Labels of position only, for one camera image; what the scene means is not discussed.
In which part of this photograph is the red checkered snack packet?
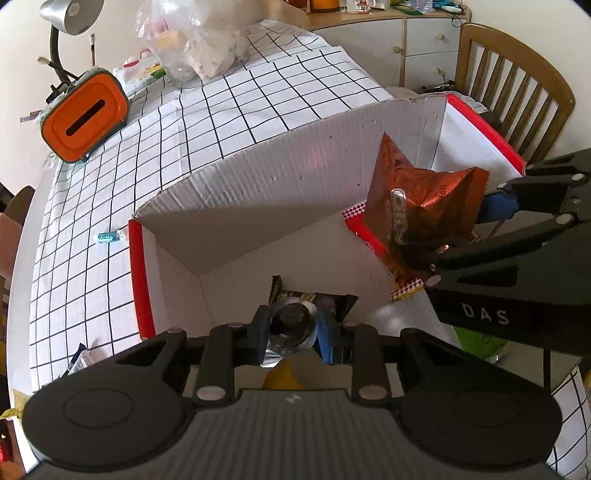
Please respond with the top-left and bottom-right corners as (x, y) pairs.
(342, 203), (426, 303)

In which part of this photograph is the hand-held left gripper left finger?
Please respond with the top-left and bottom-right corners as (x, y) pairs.
(113, 302), (272, 408)

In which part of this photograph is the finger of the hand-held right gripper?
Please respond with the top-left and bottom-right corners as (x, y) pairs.
(479, 148), (591, 223)
(401, 213), (579, 288)

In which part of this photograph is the black snack packet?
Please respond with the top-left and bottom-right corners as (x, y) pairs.
(259, 275), (360, 388)

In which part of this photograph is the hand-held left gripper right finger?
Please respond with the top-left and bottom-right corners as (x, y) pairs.
(315, 300), (478, 408)

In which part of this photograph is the brown cardboard piece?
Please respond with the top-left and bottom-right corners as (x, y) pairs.
(265, 0), (311, 29)

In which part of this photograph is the white patterned packet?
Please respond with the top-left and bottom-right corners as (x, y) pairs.
(112, 54), (168, 97)

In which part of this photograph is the orange green tissue box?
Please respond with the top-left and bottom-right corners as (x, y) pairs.
(39, 66), (131, 164)

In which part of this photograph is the clear plastic bag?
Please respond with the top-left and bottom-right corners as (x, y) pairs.
(135, 0), (259, 84)

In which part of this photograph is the green snack packet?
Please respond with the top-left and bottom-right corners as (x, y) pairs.
(452, 325), (511, 365)

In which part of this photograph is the blue white snack packet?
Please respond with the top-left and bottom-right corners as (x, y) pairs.
(65, 342), (100, 376)

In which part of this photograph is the yellow snack packet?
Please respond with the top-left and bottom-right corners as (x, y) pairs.
(0, 388), (26, 421)

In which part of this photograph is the white cabinet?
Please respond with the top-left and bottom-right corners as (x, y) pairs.
(307, 7), (472, 90)

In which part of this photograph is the copper foil snack bag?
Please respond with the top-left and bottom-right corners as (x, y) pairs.
(362, 132), (491, 284)

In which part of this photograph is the white checkered tablecloth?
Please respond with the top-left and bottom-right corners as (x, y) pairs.
(28, 18), (591, 478)

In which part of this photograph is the red cardboard box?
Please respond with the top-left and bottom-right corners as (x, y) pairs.
(128, 91), (583, 398)

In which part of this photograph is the silver desk lamp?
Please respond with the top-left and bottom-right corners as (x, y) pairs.
(39, 0), (106, 79)

